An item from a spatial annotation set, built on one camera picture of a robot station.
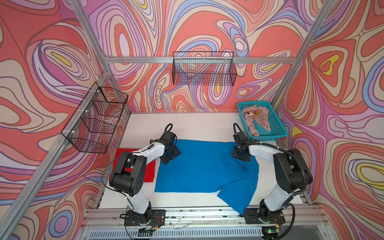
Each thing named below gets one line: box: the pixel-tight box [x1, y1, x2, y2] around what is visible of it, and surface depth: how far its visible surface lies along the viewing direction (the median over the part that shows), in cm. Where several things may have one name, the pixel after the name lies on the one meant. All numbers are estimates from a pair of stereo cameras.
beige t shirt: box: [242, 104, 271, 137], surface depth 114 cm
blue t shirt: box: [154, 139, 259, 215], surface depth 90 cm
